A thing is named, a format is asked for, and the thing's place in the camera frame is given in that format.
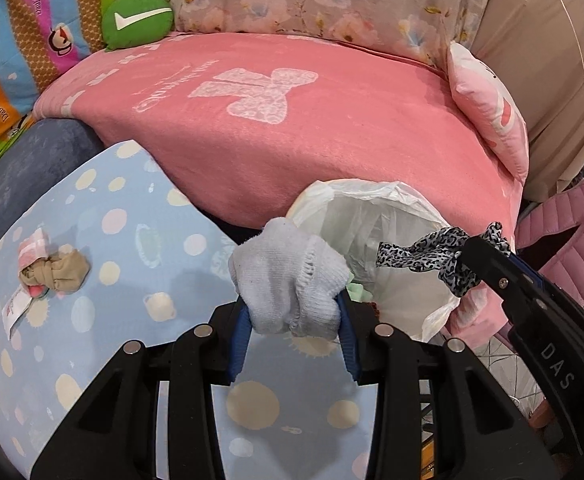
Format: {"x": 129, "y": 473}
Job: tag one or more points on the green fluffy cloth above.
{"x": 359, "y": 291}

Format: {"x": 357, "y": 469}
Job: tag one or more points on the blue-grey cushion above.
{"x": 36, "y": 160}

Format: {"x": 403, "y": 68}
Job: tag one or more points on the pink blanket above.
{"x": 272, "y": 160}

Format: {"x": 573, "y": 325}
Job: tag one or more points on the grey knitted sock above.
{"x": 282, "y": 270}

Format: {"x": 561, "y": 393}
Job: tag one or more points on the pink puffer jacket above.
{"x": 572, "y": 230}

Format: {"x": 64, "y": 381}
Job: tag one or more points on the white plastic bag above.
{"x": 372, "y": 210}

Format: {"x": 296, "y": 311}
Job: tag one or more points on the floral beige cloth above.
{"x": 272, "y": 0}

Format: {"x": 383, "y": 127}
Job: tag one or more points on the colourful striped cartoon quilt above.
{"x": 31, "y": 35}

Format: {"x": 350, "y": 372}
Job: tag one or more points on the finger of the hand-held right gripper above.
{"x": 487, "y": 265}
{"x": 524, "y": 267}

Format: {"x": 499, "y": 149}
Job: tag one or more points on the leopard print hair band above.
{"x": 422, "y": 255}

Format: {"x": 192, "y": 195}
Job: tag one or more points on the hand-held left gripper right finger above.
{"x": 347, "y": 340}

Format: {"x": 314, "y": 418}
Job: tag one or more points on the white paper label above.
{"x": 14, "y": 312}

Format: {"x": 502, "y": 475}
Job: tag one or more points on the pink printed pillow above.
{"x": 487, "y": 100}

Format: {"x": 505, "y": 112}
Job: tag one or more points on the blue dotted table cloth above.
{"x": 121, "y": 260}

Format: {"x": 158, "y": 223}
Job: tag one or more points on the beige stocking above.
{"x": 64, "y": 270}

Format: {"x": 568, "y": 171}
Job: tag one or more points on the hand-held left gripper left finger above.
{"x": 239, "y": 340}

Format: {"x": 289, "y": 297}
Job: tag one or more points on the beige curtain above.
{"x": 547, "y": 85}

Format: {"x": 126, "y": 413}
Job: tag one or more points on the green round pillow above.
{"x": 136, "y": 22}

